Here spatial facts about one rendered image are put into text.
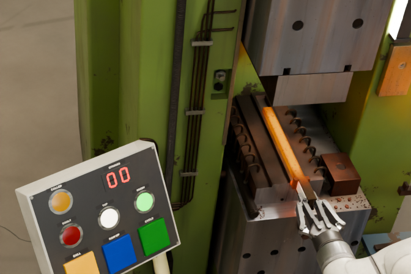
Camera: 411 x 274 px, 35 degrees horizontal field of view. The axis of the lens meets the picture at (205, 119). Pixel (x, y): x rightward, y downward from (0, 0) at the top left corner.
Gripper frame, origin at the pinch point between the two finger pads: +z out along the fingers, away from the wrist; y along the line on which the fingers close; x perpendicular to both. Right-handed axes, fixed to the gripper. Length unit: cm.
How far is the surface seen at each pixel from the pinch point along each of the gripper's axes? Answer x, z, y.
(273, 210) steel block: -8.2, 2.1, -7.5
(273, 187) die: -1.8, 5.1, -7.6
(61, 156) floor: -100, 134, -65
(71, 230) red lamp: 11, -14, -64
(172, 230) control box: 0.4, -8.5, -38.9
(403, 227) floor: -100, 64, 92
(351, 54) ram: 42.2, 5.3, 5.7
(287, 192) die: -4.6, 5.1, -2.7
